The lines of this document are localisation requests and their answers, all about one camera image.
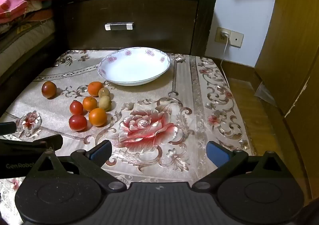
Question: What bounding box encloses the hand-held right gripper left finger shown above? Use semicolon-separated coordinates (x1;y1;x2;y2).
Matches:
32;140;127;193

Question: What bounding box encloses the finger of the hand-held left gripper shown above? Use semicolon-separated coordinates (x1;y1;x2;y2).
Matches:
0;134;63;152
0;122;17;136

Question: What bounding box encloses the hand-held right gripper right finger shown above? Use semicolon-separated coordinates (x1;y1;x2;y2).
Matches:
193;141;293;192

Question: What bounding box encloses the orange tangerine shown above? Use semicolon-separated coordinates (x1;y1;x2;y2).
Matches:
89;108;107;127

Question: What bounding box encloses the orange tomato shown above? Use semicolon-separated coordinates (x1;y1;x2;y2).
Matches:
82;96;98;112
88;81;103;97

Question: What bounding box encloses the dark red tomato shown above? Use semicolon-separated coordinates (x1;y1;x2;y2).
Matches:
41;81;57;99

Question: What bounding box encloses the white floral bowl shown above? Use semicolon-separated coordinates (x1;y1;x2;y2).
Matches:
98;47;171;86

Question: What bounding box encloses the floral tablecloth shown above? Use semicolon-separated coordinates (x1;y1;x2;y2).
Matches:
0;49;255;217

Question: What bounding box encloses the beige mattress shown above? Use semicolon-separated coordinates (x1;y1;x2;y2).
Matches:
0;19;56;66

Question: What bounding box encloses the pink bedding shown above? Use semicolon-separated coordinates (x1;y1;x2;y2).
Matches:
0;0;54;31

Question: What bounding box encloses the yellow wooden wardrobe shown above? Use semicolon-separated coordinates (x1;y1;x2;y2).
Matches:
245;0;319;190

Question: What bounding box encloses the dark wooden drawer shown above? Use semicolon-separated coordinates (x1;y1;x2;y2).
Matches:
51;0;217;57

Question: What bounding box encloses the dark bed frame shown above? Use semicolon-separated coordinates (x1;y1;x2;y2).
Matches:
0;38;58;117

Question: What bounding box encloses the white cable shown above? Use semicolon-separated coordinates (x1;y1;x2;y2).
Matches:
220;37;231;88

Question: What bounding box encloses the white wall socket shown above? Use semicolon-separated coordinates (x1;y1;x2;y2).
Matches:
215;27;231;44

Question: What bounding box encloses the white wall plate small hole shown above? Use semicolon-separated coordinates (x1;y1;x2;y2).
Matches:
229;31;244;48

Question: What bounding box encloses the clear acrylic drawer handle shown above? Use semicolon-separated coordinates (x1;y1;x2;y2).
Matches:
105;22;135;31

